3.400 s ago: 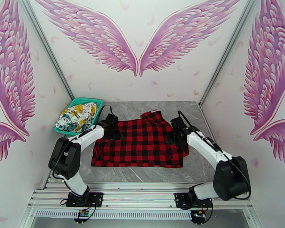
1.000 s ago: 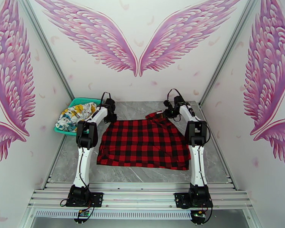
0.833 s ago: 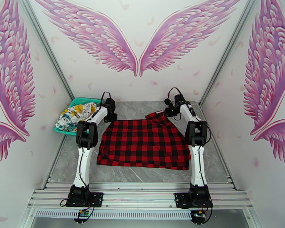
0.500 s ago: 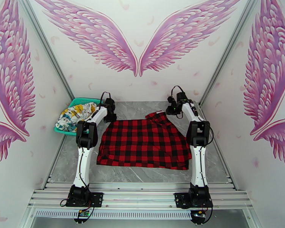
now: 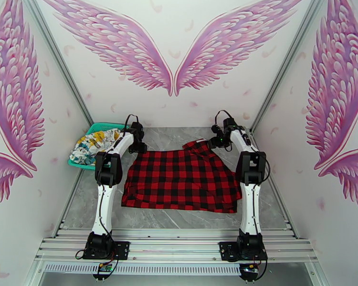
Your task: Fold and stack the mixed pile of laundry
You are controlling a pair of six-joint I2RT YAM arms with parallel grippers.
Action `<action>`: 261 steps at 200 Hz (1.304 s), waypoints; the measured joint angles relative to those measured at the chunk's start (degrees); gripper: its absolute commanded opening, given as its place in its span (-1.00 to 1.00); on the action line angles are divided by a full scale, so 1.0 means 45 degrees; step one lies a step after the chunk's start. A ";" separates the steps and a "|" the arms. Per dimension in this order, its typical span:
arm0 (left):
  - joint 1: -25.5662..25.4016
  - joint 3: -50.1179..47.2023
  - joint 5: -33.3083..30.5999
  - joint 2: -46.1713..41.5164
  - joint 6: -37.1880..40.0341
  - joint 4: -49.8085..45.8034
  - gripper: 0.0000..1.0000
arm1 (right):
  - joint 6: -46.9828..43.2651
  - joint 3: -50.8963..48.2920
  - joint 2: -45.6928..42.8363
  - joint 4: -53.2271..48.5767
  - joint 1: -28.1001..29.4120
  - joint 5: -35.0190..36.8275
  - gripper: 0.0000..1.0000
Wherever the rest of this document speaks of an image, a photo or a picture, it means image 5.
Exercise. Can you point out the white yellow teal printed shirt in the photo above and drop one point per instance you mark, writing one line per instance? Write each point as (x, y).
(89, 145)

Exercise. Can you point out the red black plaid shirt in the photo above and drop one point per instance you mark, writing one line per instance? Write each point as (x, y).
(179, 181)

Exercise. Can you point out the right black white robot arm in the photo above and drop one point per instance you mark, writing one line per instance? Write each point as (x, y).
(246, 213)

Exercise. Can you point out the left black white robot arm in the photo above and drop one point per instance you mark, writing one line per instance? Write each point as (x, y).
(106, 216)

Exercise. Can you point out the teal plastic mesh basket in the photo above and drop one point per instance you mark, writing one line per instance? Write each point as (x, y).
(77, 164)

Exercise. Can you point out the small green circuit board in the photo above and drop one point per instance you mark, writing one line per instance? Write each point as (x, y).
(105, 268)
(250, 268)

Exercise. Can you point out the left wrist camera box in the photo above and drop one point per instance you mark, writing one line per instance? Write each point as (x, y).
(137, 128)

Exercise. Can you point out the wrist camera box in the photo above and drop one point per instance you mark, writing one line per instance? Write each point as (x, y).
(137, 128)
(229, 122)

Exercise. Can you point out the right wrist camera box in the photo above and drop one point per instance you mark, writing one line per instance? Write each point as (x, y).
(229, 122)

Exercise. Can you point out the aluminium table side rail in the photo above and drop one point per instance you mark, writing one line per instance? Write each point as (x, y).
(282, 204)
(66, 210)

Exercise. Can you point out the aluminium mounting rail frame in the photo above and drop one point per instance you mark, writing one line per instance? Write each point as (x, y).
(173, 243)

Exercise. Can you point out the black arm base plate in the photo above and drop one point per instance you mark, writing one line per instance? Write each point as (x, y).
(122, 249)
(226, 251)

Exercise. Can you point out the aluminium corner post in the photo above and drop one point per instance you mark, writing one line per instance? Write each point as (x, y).
(290, 55)
(57, 55)

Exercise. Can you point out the black board mounting bracket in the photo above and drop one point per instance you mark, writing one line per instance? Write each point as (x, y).
(102, 276)
(248, 276)

